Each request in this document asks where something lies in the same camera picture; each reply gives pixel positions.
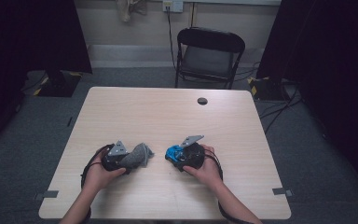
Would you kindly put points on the white wall outlet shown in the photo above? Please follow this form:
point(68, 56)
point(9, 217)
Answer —
point(173, 5)

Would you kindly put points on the person's right hand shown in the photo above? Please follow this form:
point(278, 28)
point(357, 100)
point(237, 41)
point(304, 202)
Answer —
point(208, 172)

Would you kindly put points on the grey tape strip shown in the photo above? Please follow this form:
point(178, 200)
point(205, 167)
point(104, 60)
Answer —
point(48, 194)
point(281, 191)

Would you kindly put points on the black folding chair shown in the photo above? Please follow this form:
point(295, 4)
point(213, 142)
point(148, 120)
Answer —
point(209, 62)

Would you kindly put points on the grey cloth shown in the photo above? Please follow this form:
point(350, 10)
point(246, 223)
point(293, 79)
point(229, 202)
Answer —
point(138, 157)

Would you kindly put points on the black curtain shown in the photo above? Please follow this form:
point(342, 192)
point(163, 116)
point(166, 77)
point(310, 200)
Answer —
point(335, 77)
point(18, 46)

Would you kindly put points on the person's left hand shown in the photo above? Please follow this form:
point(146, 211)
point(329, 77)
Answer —
point(98, 175)

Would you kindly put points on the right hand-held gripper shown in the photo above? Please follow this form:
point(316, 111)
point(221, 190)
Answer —
point(192, 157)

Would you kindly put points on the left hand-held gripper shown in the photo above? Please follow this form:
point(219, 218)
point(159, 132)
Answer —
point(113, 158)

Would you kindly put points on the black stand base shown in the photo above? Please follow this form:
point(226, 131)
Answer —
point(60, 85)
point(267, 88)

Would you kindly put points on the beige hanging cloth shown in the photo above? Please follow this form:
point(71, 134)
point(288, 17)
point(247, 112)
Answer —
point(127, 9)

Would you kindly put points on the blue toy car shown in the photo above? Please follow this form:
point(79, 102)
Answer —
point(174, 154)

